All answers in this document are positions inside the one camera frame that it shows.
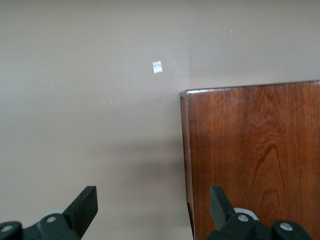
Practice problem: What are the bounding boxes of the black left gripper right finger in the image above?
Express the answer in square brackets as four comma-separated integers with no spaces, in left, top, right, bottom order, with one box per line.
[204,185,316,240]

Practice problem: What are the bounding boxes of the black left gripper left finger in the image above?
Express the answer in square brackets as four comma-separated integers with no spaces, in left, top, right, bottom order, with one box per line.
[0,185,98,240]

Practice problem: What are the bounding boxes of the dark brown wooden cabinet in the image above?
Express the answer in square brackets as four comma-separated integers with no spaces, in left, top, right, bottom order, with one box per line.
[179,80,320,240]

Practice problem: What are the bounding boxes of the small square tape patch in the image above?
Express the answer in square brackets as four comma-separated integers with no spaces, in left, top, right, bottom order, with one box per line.
[152,60,163,75]

